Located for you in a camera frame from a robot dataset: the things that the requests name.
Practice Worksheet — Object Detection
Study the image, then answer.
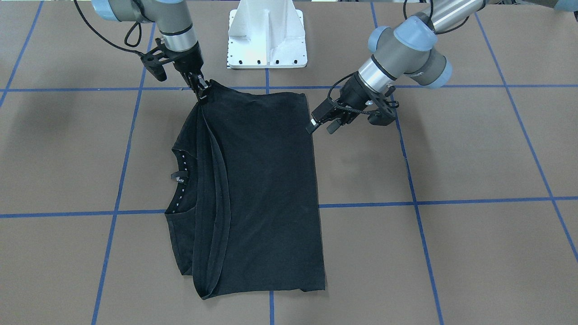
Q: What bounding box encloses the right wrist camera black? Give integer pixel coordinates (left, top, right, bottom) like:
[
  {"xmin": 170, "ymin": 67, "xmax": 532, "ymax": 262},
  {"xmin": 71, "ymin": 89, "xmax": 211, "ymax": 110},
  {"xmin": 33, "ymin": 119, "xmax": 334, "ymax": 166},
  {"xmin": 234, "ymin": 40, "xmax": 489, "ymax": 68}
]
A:
[{"xmin": 140, "ymin": 38, "xmax": 176, "ymax": 82}]

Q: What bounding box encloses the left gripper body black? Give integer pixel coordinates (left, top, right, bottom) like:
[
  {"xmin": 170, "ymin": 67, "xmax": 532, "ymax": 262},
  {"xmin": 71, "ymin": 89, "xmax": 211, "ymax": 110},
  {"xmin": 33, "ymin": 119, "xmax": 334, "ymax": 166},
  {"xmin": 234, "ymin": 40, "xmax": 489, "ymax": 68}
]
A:
[{"xmin": 337, "ymin": 72, "xmax": 376, "ymax": 116}]

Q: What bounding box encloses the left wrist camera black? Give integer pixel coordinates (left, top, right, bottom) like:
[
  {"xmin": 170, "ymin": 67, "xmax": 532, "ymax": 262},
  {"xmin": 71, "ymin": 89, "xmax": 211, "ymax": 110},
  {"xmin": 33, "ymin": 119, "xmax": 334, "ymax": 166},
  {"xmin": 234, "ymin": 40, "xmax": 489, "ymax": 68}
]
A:
[{"xmin": 364, "ymin": 86, "xmax": 399, "ymax": 126}]

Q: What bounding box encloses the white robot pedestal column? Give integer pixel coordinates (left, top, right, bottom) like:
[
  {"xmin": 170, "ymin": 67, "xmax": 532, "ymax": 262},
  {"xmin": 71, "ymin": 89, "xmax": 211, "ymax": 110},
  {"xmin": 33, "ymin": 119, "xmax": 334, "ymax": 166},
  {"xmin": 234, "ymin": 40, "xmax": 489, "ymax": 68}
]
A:
[{"xmin": 227, "ymin": 0, "xmax": 308, "ymax": 70}]

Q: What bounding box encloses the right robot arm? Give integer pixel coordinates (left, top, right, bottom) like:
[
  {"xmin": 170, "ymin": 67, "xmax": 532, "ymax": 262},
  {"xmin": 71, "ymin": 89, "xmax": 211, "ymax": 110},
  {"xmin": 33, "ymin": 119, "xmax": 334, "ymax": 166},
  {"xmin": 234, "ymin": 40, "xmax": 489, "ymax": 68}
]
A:
[{"xmin": 91, "ymin": 0, "xmax": 211, "ymax": 101}]

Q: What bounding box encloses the black t-shirt with logo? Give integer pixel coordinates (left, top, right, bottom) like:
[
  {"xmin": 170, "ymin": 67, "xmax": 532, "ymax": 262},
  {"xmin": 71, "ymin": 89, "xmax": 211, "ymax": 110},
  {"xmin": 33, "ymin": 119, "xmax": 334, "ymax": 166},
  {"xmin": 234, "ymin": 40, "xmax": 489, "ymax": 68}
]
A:
[{"xmin": 165, "ymin": 81, "xmax": 326, "ymax": 300}]

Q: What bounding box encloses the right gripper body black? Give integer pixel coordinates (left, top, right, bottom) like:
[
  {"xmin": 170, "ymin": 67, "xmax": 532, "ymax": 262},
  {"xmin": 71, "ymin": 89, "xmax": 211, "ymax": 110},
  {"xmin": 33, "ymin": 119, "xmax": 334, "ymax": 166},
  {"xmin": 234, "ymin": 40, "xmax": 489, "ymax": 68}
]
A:
[{"xmin": 173, "ymin": 45, "xmax": 204, "ymax": 78}]

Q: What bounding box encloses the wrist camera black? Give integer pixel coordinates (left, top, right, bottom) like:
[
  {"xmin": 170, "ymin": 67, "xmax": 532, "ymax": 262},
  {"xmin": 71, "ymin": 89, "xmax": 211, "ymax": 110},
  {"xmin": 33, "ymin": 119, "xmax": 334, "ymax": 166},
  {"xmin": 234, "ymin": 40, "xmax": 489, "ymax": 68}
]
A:
[
  {"xmin": 364, "ymin": 86, "xmax": 399, "ymax": 126},
  {"xmin": 140, "ymin": 38, "xmax": 176, "ymax": 82}
]

